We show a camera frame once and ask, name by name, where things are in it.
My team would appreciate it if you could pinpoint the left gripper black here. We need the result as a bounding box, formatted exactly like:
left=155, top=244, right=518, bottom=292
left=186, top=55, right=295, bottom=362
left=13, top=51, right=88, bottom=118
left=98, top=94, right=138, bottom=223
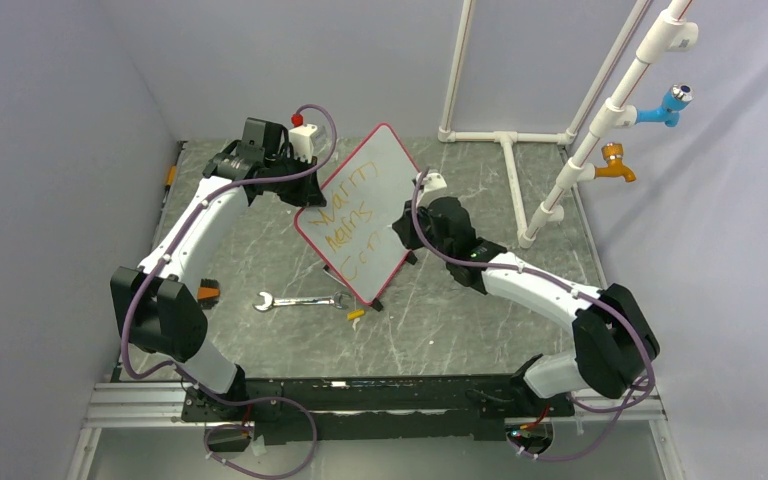
left=267, top=152, right=324, bottom=209

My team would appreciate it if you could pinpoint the whiteboard with red rim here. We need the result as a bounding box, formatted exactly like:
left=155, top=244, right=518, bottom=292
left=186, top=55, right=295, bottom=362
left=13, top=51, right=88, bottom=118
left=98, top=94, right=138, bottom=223
left=294, top=123, right=419, bottom=306

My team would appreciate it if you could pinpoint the yellow marker cap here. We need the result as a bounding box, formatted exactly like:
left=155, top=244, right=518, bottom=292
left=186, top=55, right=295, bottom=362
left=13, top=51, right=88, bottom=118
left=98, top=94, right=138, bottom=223
left=346, top=309, right=366, bottom=321

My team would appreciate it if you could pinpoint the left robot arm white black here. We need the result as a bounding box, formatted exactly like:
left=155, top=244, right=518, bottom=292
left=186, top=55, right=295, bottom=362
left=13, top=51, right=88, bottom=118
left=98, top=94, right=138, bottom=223
left=110, top=113, right=326, bottom=420

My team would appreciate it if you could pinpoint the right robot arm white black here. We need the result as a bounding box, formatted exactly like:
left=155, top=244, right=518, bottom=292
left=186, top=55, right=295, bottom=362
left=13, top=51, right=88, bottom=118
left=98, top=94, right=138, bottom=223
left=392, top=197, right=660, bottom=415

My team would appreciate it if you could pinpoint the silver combination wrench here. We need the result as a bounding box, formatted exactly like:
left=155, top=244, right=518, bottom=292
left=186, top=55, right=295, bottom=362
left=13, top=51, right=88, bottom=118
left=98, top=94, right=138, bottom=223
left=253, top=291, right=346, bottom=312

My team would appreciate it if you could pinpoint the black orange eraser block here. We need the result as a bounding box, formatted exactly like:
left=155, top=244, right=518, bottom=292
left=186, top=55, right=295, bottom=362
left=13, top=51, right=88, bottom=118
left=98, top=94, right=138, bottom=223
left=197, top=278, right=221, bottom=310

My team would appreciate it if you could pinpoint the orange tap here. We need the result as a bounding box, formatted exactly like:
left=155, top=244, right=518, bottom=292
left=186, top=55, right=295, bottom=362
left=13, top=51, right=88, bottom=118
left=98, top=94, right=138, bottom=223
left=594, top=142, right=636, bottom=183

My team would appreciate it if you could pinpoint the blue tap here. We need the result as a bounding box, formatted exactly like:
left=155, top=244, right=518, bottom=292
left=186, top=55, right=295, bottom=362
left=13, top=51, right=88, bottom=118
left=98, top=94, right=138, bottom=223
left=635, top=84, right=693, bottom=128

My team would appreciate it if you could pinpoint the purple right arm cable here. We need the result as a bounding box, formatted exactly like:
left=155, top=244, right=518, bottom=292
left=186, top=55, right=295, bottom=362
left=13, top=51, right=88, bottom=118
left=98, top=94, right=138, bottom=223
left=410, top=168, right=657, bottom=464

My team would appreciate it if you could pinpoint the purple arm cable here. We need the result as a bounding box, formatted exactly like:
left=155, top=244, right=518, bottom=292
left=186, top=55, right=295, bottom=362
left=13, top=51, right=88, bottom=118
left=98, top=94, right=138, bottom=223
left=410, top=168, right=657, bottom=464
left=118, top=103, right=339, bottom=480

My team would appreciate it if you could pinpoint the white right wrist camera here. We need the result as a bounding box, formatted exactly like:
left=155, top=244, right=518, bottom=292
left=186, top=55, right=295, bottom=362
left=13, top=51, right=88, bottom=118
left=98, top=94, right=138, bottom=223
left=415, top=171, right=447, bottom=203

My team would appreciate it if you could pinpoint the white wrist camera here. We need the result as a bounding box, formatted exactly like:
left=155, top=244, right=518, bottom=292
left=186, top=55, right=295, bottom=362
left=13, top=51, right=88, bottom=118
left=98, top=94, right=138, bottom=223
left=415, top=171, right=447, bottom=203
left=288, top=113, right=325, bottom=164

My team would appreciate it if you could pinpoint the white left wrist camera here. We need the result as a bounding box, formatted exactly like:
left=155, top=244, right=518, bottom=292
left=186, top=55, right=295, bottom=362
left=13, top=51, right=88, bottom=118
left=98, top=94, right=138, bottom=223
left=288, top=113, right=325, bottom=164

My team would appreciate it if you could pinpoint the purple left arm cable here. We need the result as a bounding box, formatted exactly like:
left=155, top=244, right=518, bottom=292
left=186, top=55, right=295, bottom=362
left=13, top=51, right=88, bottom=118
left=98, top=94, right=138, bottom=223
left=118, top=103, right=339, bottom=480

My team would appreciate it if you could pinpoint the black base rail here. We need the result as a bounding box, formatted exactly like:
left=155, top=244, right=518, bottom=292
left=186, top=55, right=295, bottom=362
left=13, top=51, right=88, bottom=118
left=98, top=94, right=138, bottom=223
left=181, top=374, right=575, bottom=445

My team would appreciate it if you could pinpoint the white pvc pipe frame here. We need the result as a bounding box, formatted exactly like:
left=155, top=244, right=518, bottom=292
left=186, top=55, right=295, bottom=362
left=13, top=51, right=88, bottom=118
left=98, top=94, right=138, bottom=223
left=437, top=1, right=699, bottom=248

